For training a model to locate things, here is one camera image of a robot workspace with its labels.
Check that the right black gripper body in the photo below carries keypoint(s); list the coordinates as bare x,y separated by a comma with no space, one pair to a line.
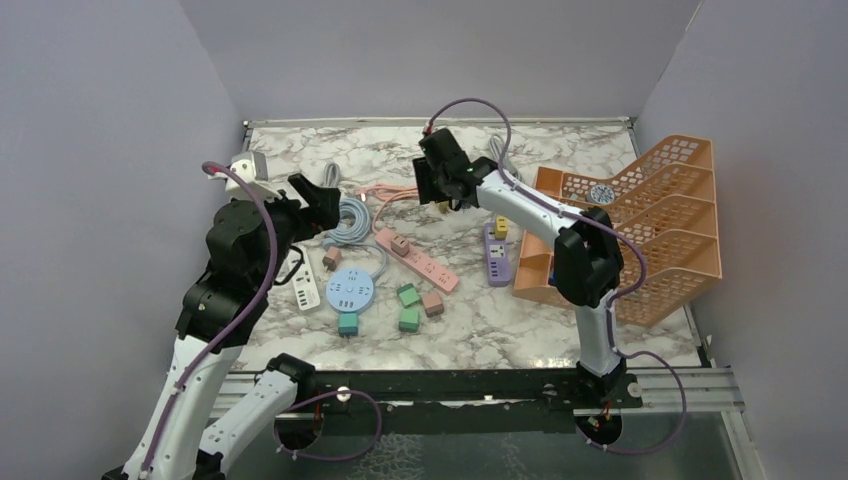
430,183

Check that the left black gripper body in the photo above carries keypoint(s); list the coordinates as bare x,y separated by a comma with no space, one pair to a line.
290,222

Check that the brown pink plug adapter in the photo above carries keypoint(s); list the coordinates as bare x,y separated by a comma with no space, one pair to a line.
400,245

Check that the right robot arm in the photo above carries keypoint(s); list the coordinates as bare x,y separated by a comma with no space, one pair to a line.
587,260

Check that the teal plug adapter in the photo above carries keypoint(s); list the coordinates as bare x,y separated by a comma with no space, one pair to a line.
348,324

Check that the green plug adapter upper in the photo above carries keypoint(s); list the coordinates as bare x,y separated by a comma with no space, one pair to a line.
408,295

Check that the green plug adapter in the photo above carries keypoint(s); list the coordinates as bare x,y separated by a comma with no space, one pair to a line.
408,295
409,320

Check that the green plug adapter lower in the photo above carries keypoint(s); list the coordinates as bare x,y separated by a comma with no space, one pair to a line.
409,320

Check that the white power strip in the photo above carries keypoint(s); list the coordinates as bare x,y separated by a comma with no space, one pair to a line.
307,296

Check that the round blue power strip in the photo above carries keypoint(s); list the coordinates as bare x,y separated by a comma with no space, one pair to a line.
350,290

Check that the purple power strip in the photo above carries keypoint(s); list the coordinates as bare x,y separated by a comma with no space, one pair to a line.
498,269

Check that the pink power strip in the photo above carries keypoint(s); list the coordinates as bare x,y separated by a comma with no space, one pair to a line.
420,263

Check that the round blue patterned disc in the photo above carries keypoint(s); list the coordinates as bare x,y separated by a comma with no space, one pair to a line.
601,194

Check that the orange plastic file rack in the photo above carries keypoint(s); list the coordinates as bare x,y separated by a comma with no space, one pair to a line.
666,205

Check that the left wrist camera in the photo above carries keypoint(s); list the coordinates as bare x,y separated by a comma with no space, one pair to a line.
252,168

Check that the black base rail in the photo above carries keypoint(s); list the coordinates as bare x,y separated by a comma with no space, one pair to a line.
338,416

